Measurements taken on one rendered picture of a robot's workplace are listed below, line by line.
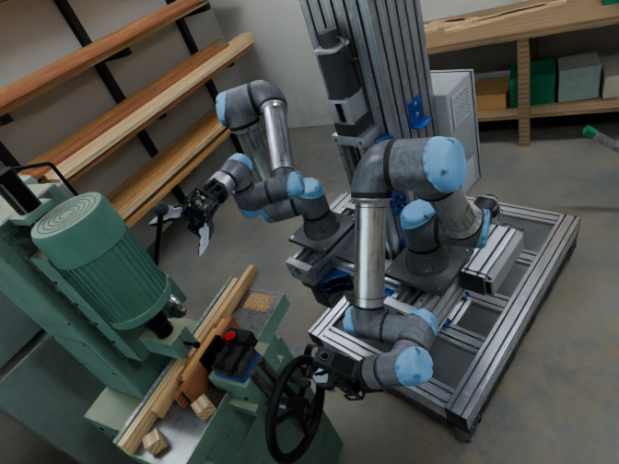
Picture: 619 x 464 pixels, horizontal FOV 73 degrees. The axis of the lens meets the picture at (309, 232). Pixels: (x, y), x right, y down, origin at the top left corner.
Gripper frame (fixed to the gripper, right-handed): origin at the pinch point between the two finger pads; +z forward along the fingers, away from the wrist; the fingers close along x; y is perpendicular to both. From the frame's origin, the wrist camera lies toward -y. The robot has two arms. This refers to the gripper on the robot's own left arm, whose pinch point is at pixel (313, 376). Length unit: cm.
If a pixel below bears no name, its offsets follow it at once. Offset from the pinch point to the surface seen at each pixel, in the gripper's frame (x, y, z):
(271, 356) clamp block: 1.6, -8.7, 11.2
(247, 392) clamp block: -10.3, -9.8, 11.4
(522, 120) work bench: 259, 76, 6
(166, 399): -18.2, -21.8, 32.5
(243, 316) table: 14.9, -16.4, 29.4
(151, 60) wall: 234, -159, 204
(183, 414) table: -19.7, -16.1, 28.8
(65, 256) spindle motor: -13, -65, 4
